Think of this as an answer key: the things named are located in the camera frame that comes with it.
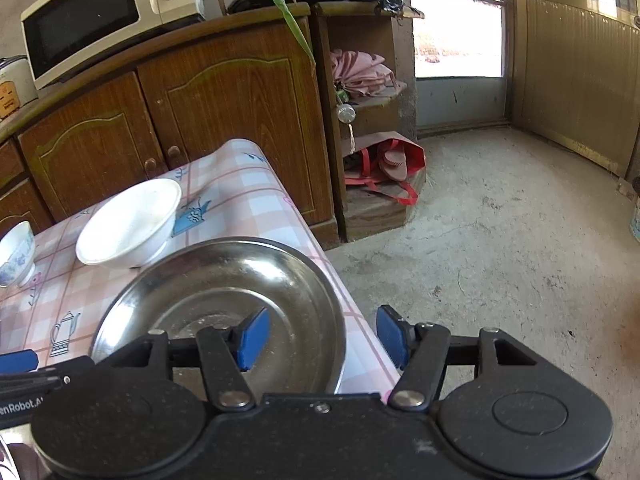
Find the white ceramic bowl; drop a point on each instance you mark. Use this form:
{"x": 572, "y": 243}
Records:
{"x": 132, "y": 227}

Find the white rice cooker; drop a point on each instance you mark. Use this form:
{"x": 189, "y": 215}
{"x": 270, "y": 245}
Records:
{"x": 17, "y": 87}

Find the brown wooden cabinet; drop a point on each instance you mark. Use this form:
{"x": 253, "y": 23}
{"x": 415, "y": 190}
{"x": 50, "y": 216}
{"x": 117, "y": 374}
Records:
{"x": 167, "y": 102}

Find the red shopping bag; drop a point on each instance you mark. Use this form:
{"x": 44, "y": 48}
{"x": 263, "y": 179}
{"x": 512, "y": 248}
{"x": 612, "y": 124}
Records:
{"x": 382, "y": 163}

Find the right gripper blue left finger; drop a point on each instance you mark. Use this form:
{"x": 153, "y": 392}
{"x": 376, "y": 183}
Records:
{"x": 226, "y": 354}

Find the pink plaid tablecloth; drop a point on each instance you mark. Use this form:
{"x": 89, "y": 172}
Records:
{"x": 233, "y": 192}

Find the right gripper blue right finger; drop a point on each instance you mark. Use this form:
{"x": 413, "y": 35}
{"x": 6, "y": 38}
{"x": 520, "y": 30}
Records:
{"x": 419, "y": 351}

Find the cream microwave oven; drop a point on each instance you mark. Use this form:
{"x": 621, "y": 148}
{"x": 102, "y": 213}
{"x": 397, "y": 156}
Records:
{"x": 62, "y": 37}

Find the blue floral ceramic bowl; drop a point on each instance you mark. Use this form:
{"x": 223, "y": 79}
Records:
{"x": 17, "y": 255}

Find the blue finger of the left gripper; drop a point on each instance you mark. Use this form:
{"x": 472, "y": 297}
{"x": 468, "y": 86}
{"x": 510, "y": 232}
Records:
{"x": 19, "y": 362}

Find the pink folded umbrella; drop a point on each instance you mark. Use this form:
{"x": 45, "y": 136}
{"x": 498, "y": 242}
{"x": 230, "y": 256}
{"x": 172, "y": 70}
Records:
{"x": 359, "y": 74}

